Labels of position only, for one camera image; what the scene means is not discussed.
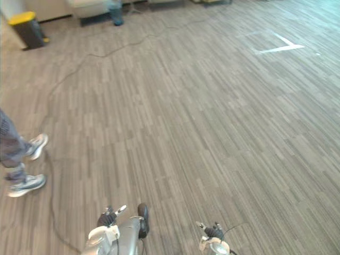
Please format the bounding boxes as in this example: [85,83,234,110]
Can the blue water bottle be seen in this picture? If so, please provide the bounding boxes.
[109,0,125,27]

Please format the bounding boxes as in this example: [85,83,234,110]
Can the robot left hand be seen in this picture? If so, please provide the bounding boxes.
[97,204,128,228]

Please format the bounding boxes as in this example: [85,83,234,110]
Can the white tripod stand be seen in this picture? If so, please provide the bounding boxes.
[124,0,143,15]

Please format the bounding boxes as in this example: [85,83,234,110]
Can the white sofa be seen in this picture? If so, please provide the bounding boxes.
[67,0,117,19]

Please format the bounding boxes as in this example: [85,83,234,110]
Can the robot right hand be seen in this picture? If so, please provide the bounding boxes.
[195,221,225,240]

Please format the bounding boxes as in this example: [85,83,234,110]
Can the person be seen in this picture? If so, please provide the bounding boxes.
[0,107,49,198]

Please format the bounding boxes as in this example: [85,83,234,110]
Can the black bin with yellow lid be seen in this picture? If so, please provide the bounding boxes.
[7,11,50,50]

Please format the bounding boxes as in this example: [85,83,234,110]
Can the white floor tape mark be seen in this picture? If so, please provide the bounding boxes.
[245,30,305,55]

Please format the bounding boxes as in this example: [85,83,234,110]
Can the robot dark foot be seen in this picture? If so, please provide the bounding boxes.
[137,203,150,240]

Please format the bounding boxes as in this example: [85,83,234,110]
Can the long dark floor cable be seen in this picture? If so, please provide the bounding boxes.
[42,20,213,253]

